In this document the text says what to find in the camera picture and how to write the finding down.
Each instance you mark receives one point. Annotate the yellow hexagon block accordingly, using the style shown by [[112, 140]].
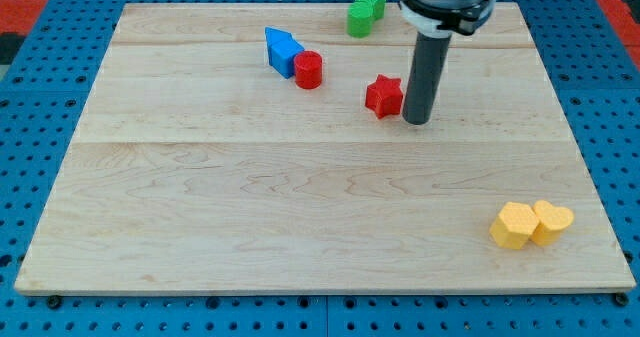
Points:
[[513, 225]]

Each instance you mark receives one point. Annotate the yellow heart block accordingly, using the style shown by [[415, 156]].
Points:
[[553, 221]]

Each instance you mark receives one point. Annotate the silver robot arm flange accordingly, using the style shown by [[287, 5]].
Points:
[[441, 18]]

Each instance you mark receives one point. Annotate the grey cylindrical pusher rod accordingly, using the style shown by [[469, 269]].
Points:
[[424, 77]]

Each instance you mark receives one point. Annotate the blue cube block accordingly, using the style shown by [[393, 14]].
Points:
[[286, 67]]

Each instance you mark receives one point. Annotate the red cylinder block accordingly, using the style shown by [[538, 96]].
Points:
[[308, 68]]

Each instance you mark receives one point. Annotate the red star block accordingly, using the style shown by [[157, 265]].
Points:
[[384, 96]]

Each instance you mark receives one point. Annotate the green cylinder block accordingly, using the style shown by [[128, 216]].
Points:
[[360, 18]]

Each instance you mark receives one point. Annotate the wooden board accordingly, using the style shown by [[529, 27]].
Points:
[[197, 169]]

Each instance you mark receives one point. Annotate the blue triangle block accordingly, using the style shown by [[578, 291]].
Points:
[[276, 35]]

